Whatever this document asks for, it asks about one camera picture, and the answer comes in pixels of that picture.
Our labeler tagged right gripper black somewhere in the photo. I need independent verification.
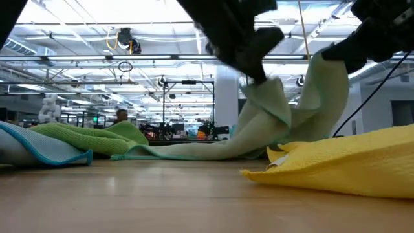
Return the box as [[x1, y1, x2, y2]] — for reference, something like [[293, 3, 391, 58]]
[[321, 0, 414, 74]]

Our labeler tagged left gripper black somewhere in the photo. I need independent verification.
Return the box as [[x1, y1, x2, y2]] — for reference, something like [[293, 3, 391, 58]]
[[176, 0, 285, 85]]

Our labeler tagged pale green teal-edged towel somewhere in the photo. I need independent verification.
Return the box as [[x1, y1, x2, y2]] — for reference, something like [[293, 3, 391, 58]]
[[111, 51, 351, 162]]

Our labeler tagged yellow microfiber towel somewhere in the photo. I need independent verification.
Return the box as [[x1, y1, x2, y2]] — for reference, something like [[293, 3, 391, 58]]
[[241, 122, 414, 199]]

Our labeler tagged bright green microfiber towel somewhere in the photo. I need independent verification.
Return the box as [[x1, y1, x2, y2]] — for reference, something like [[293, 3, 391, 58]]
[[29, 120, 150, 157]]

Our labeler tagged light blue microfiber towel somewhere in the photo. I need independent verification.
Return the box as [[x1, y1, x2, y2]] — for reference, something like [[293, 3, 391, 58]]
[[0, 121, 94, 168]]

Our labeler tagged person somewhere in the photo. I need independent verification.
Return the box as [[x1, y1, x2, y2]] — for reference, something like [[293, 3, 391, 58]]
[[113, 108, 130, 126]]

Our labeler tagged long horizontal light bar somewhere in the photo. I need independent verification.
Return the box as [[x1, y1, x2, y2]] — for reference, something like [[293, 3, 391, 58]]
[[0, 54, 414, 61]]

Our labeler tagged white robot figure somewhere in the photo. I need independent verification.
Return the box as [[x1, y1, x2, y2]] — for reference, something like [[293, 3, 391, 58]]
[[38, 93, 62, 124]]

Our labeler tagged dark right arm cable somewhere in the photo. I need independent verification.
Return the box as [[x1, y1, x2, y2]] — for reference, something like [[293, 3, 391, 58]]
[[332, 50, 414, 139]]

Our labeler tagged yellow cable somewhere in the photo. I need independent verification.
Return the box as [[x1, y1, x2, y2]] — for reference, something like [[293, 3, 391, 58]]
[[296, 0, 312, 61]]

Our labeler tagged black metal frame stand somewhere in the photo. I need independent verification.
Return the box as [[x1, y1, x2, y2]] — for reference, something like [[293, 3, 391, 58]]
[[161, 79, 217, 124]]

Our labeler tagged black ceiling cord reel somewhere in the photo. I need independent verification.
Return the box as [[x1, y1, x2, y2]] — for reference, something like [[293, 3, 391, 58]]
[[116, 27, 142, 55]]

